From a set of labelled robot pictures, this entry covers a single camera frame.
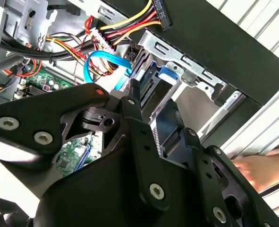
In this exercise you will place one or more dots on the person's bare hand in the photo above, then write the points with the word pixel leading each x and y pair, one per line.
pixel 266 168

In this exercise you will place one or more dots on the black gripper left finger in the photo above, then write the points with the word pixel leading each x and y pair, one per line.
pixel 30 118

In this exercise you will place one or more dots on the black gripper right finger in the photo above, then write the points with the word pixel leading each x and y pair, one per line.
pixel 200 160

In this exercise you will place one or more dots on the hard disk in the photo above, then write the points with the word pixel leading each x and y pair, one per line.
pixel 164 72

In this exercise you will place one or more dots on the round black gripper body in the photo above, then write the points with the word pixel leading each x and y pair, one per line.
pixel 94 201

